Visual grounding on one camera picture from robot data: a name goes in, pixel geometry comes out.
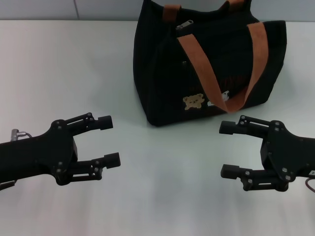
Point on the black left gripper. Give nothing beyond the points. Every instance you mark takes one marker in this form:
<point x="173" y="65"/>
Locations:
<point x="44" y="152"/>

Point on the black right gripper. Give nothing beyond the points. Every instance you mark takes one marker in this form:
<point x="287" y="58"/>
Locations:
<point x="288" y="155"/>

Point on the metal zipper pull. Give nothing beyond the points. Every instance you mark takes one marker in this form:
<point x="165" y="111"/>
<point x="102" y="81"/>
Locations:
<point x="184" y="24"/>

